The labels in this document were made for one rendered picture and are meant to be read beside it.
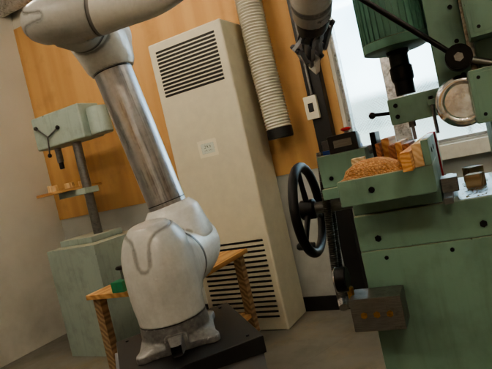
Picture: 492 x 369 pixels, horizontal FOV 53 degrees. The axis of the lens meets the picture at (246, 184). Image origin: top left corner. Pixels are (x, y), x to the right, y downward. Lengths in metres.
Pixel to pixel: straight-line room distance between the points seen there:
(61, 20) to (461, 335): 1.15
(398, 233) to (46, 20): 0.93
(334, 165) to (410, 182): 0.31
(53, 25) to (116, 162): 2.60
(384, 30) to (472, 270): 0.63
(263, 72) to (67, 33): 1.81
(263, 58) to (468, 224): 1.89
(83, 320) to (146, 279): 2.35
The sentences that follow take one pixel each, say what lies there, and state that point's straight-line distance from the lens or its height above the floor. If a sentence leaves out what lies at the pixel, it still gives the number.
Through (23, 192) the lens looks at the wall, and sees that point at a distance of 4.09.
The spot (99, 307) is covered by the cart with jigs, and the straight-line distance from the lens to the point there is 2.58.
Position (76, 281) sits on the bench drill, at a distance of 3.35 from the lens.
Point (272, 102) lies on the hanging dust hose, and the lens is 2.84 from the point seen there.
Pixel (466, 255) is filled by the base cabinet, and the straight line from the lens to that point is 1.25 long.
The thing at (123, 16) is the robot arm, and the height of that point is 1.35.
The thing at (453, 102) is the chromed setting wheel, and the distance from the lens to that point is 1.30.
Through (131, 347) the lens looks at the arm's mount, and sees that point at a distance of 1.25.
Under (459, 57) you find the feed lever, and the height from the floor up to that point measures 1.12.
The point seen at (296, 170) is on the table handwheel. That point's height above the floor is 0.93.
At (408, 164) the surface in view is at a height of 0.91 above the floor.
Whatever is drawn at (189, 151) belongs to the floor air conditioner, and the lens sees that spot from 2.99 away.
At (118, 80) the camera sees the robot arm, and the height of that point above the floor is 1.26.
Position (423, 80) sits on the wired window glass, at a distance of 2.88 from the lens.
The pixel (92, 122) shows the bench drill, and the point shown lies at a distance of 3.24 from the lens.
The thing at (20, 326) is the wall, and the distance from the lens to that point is 3.99.
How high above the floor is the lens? 0.99
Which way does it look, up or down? 3 degrees down
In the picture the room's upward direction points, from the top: 13 degrees counter-clockwise
